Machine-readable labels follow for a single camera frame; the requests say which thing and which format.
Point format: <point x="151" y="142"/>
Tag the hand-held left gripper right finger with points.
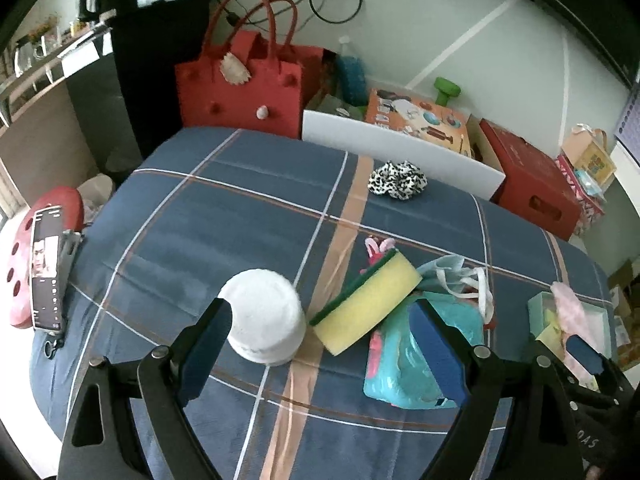
<point x="437" y="355"/>

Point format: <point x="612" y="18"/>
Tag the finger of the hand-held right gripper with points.
<point x="586" y="355"/>

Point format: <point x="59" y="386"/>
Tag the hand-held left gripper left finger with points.
<point x="205" y="355"/>

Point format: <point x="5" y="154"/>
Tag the shallow teal cardboard box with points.
<point x="600" y="317"/>

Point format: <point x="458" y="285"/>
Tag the yellow green cloth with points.
<point x="550" y="337"/>

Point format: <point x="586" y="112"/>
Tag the teal wet wipes pack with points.
<point x="395" y="360"/>

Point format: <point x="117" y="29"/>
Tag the pink fluffy sock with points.
<point x="570" y="310"/>

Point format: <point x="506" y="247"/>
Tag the pale blue face mask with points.
<point x="450" y="275"/>

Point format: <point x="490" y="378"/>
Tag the yellow green scouring sponge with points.
<point x="360" y="305"/>

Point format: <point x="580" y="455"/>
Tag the leopard print scrunchie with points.
<point x="397" y="180"/>

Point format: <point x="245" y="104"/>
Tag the pile of cardboard boxes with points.
<point x="625" y="310"/>

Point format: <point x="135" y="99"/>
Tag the white plastic container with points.
<point x="265" y="315"/>

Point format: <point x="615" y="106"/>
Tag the pink red hair accessory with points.
<point x="376" y="252"/>

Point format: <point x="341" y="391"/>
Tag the blue plaid blanket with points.
<point x="225" y="220"/>

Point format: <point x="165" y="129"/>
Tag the pale blue packet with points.
<point x="590" y="182"/>

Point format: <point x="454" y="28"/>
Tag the red cardboard box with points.
<point x="535" y="185"/>

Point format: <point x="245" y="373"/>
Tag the smartphone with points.
<point x="47" y="270"/>

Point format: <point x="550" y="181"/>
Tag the white curved desk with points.
<point x="627" y="175"/>

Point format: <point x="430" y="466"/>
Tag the white bin bag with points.
<point x="95" y="197"/>

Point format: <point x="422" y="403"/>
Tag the red stool with holes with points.
<point x="20" y="280"/>

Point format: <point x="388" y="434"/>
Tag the small yellow gift bag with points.
<point x="592" y="152"/>

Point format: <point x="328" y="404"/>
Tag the white foam board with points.
<point x="400" y="155"/>

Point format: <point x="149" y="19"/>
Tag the orange toy box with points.
<point x="415" y="120"/>

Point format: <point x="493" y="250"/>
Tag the red felt tote bag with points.
<point x="240" y="95"/>

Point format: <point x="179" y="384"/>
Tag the green dumbbell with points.
<point x="446" y="90"/>

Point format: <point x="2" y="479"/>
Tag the kitchen counter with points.
<point x="40" y="135"/>

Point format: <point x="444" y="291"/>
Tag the black cabinet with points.
<point x="150" y="85"/>

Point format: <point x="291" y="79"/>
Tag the teal pump bottle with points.
<point x="351" y="75"/>

